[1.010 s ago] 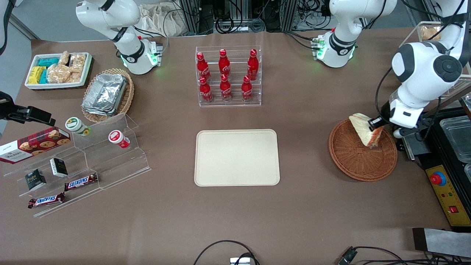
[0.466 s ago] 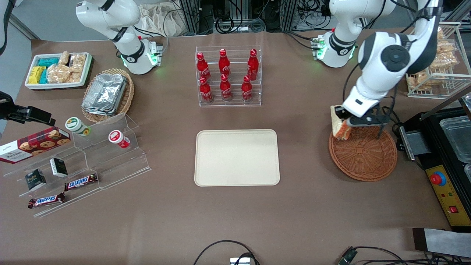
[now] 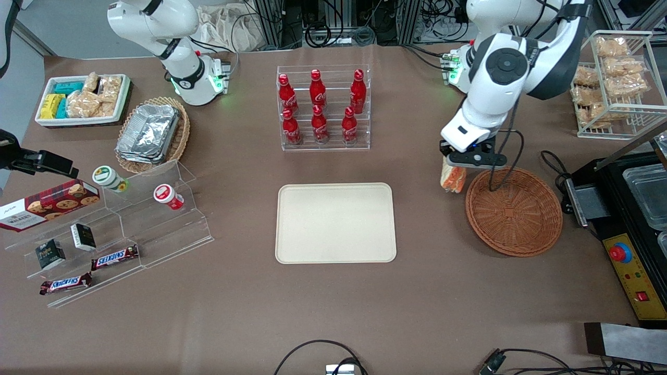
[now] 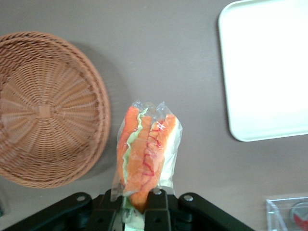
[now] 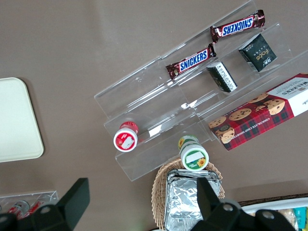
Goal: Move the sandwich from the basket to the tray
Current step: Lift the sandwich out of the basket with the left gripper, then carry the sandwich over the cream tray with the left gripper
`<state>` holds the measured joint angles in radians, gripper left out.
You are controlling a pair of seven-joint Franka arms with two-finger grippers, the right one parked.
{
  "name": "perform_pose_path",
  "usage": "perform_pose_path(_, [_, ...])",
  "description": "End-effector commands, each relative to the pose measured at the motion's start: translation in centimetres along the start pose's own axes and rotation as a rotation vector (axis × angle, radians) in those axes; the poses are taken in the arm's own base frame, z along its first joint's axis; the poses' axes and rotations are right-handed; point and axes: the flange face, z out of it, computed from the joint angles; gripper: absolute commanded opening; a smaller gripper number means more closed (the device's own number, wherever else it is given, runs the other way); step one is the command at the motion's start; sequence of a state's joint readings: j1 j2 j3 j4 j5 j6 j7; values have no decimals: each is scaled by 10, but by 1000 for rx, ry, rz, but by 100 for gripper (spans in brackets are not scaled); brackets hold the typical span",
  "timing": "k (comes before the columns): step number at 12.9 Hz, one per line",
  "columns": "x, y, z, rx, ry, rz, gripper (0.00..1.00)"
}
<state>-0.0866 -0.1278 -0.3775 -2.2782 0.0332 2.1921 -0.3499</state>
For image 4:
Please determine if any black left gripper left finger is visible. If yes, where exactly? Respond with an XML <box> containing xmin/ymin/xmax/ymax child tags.
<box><xmin>90</xmin><ymin>190</ymin><xmax>124</xmax><ymax>231</ymax></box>

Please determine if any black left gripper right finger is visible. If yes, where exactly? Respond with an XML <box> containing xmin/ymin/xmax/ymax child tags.
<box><xmin>143</xmin><ymin>189</ymin><xmax>173</xmax><ymax>231</ymax></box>

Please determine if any plastic-wrapped triangle sandwich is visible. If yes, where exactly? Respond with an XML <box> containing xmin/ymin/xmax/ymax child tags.
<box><xmin>111</xmin><ymin>100</ymin><xmax>183</xmax><ymax>231</ymax></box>

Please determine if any round brown wicker basket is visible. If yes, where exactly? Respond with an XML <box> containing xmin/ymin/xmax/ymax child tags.
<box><xmin>0</xmin><ymin>31</ymin><xmax>112</xmax><ymax>189</ymax></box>

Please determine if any beige plastic serving tray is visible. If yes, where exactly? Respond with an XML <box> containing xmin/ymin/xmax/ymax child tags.
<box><xmin>218</xmin><ymin>0</ymin><xmax>308</xmax><ymax>142</ymax></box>

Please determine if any clear acrylic bottle rack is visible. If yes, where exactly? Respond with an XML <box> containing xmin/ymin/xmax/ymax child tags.
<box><xmin>265</xmin><ymin>196</ymin><xmax>308</xmax><ymax>231</ymax></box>

